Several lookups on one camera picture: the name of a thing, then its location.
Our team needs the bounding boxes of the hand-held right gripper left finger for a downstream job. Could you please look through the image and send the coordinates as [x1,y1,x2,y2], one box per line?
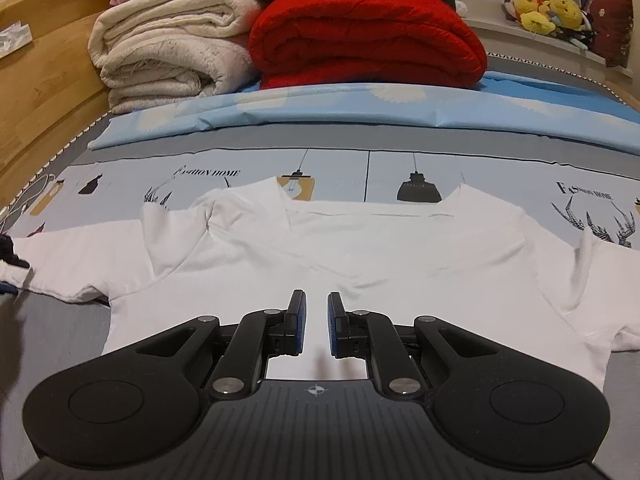
[133,289,308,401]

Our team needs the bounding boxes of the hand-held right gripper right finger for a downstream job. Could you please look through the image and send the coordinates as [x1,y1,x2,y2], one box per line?
[327,291,502,401]

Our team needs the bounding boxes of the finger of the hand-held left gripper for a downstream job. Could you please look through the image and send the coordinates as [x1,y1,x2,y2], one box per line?
[0,234,31,270]

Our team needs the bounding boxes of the white t-shirt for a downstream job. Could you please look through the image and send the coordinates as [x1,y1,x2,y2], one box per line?
[0,176,640,382]

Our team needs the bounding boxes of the light blue duvet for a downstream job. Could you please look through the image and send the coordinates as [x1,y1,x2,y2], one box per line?
[89,71,640,157]

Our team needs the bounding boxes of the white plastic wrapper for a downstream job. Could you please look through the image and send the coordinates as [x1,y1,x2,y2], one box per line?
[0,20,34,54]

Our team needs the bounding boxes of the printed bed sheet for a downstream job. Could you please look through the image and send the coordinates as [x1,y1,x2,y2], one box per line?
[0,110,640,401]

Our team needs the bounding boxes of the cream folded blanket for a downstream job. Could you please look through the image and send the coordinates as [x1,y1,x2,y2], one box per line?
[88,0,268,115]

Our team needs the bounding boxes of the red folded blanket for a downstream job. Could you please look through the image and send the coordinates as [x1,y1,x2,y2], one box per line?
[248,0,488,91]

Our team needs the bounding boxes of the white window sill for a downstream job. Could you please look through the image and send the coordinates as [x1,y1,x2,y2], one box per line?
[462,12,640,82]

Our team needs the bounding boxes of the pile of yellow plush toys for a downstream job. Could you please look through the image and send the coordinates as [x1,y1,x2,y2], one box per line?
[504,0,585,37]

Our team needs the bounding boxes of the dark red cushion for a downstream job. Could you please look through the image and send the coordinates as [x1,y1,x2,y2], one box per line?
[589,0,635,68]

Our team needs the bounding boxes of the wooden bed frame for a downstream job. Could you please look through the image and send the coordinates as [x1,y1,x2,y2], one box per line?
[0,0,147,207]

